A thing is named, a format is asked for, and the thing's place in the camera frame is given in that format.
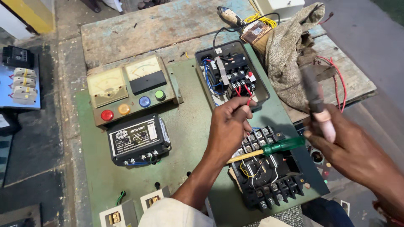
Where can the person's right hand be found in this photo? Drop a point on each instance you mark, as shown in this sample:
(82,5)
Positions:
(344,148)

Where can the person's left hand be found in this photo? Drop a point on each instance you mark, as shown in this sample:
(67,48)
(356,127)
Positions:
(225,132)

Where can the person's right fingers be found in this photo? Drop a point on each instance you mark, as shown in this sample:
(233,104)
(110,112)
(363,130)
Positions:
(315,135)

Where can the dark panel with small lamps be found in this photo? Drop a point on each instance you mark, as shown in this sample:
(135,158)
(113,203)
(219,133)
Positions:
(317,157)

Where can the large black contactor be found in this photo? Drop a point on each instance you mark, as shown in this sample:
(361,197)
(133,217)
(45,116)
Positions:
(268,183)

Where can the beige patterned cloth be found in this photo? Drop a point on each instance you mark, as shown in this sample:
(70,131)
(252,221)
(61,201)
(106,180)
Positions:
(287,56)

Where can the grey checked cloth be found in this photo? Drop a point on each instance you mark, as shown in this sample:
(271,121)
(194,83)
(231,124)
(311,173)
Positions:
(277,217)

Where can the grey starter box with contactor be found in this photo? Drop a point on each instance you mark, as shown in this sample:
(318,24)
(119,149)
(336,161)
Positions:
(232,74)

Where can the red thread wristband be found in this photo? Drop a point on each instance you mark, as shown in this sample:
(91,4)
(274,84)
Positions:
(386,214)

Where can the brown wound transformer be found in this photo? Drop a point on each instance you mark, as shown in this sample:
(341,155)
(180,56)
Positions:
(256,33)

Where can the green metal mounting board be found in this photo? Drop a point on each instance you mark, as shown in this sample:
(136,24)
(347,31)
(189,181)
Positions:
(189,132)

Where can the white plastic box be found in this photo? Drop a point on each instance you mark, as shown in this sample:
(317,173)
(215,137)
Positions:
(279,8)

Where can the green indicator lamp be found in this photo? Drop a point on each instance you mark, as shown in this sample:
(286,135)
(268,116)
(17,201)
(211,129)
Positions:
(160,95)

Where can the white shirt sleeve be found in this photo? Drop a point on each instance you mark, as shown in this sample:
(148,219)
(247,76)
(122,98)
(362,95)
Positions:
(173,216)

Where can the blue indicator lamp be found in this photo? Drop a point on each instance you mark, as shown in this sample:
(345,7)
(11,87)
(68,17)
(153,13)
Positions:
(144,101)

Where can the white fuse holder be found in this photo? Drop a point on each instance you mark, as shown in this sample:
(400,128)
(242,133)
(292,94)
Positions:
(153,199)
(114,217)

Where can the black auto unit box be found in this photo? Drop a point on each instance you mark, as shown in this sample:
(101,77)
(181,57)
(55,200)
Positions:
(137,140)

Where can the green meter panel housing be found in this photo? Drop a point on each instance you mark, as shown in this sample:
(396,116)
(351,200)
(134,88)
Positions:
(132,104)

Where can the cream analog voltmeter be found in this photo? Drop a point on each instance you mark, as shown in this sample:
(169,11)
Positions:
(142,67)

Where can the orange indicator lamp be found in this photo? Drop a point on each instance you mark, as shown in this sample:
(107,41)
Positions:
(124,109)

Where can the red indicator lamp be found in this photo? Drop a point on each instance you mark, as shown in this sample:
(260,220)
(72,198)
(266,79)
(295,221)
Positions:
(107,115)

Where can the cream analog ammeter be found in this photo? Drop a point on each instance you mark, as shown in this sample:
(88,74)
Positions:
(106,86)

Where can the small black electrical device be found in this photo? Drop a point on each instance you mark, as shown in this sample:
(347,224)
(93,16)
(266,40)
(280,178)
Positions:
(17,56)

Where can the yellow and white cabinet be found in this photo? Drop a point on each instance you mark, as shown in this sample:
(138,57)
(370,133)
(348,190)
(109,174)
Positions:
(25,15)

